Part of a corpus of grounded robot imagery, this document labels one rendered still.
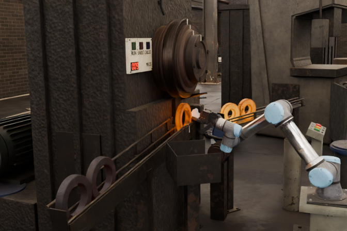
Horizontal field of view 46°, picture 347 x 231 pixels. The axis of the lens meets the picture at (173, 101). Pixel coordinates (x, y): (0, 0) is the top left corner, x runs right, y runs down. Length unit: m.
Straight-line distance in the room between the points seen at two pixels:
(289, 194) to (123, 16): 1.76
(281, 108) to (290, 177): 0.83
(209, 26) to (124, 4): 9.32
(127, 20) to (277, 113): 0.96
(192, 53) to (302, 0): 2.82
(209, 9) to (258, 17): 6.33
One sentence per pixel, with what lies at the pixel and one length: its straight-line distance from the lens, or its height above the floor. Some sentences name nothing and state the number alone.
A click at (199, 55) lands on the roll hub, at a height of 1.13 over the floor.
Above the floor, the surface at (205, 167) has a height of 0.66.
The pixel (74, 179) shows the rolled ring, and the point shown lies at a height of 0.72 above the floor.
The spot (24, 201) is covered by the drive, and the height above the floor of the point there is 0.25.
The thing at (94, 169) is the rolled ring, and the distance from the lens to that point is 1.68.
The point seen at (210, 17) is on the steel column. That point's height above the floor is 1.83.
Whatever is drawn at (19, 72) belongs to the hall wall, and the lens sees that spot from 10.05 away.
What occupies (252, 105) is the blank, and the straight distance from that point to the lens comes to 3.00.
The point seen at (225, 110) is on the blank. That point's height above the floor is 0.74.
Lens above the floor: 1.23
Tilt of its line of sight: 9 degrees down
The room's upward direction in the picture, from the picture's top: 1 degrees counter-clockwise
